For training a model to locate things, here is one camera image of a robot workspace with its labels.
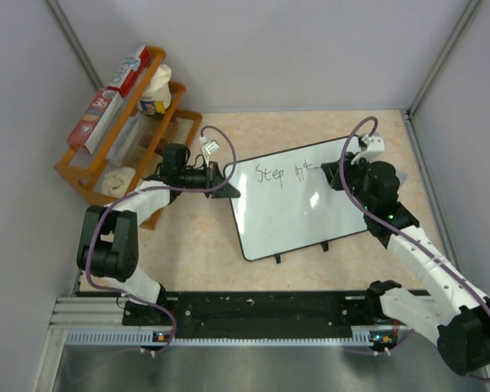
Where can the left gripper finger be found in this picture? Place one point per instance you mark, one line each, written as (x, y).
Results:
(214, 174)
(223, 191)

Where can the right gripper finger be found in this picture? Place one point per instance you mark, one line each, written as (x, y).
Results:
(331, 170)
(334, 181)

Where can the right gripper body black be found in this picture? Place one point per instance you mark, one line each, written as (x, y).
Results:
(354, 175)

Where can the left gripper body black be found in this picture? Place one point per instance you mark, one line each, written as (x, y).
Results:
(197, 180)

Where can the white whiteboard black frame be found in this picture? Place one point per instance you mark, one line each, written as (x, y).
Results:
(284, 206)

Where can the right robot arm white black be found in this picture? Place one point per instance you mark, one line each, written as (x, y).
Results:
(457, 319)

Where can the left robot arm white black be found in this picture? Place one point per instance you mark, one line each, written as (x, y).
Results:
(108, 246)

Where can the grey whiteboard eraser block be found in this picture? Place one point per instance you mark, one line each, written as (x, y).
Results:
(402, 177)

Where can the clear box of brown items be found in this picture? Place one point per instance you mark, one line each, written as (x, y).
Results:
(135, 138)

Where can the red white wrap box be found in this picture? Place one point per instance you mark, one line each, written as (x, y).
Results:
(96, 120)

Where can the red white foil box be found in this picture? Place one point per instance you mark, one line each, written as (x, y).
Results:
(128, 71)

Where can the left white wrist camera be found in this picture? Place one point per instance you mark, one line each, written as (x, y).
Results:
(209, 147)

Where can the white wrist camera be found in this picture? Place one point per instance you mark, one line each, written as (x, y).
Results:
(209, 147)
(371, 148)

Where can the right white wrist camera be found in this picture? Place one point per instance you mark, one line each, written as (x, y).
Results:
(371, 148)

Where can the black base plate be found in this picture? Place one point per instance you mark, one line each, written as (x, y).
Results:
(270, 314)

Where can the grey slotted cable duct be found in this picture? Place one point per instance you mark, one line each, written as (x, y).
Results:
(355, 338)

